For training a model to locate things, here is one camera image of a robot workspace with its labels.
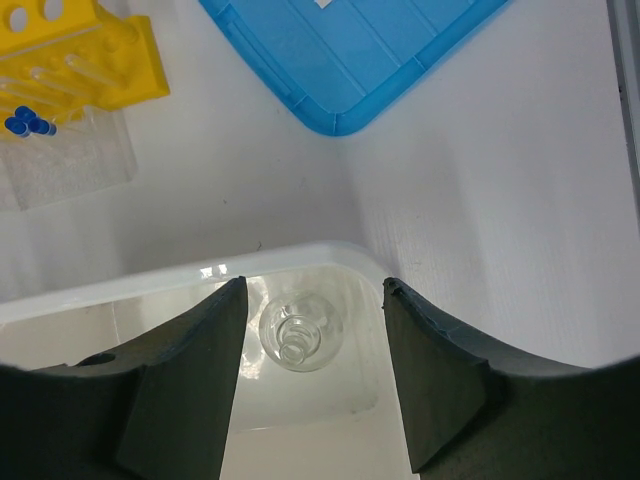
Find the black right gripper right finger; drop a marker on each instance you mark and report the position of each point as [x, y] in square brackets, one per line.
[474, 407]

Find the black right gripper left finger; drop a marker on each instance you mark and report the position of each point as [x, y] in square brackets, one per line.
[155, 407]

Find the white plastic storage bin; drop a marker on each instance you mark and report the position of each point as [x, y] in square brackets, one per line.
[340, 422]

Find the small glass flask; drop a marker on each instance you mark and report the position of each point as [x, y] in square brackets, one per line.
[301, 331]

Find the clear plastic tube rack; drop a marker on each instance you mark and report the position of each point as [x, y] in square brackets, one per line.
[91, 151]

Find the blue capped test tube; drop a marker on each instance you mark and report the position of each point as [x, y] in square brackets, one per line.
[17, 127]

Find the clear test tube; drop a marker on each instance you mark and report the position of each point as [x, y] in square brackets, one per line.
[94, 71]

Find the yellow test tube rack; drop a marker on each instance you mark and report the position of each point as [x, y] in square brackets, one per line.
[60, 56]

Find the blue plastic bin lid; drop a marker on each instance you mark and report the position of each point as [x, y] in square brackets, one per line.
[337, 65]

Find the aluminium frame post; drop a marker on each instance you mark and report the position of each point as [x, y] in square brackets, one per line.
[624, 24]

